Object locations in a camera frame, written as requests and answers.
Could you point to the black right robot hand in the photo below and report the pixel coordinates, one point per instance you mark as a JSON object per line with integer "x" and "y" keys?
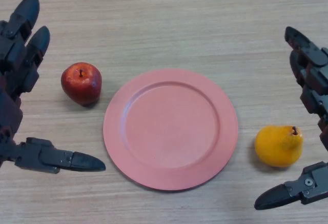
{"x": 312, "y": 60}

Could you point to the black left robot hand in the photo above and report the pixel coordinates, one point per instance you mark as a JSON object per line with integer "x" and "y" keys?
{"x": 15, "y": 55}

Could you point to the yellow pear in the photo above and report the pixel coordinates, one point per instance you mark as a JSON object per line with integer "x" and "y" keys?
{"x": 278, "y": 147}

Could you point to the pink round plate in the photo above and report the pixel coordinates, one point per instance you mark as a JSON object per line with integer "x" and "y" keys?
{"x": 170, "y": 129}

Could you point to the red apple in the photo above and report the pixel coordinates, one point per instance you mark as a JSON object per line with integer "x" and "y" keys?
{"x": 81, "y": 83}

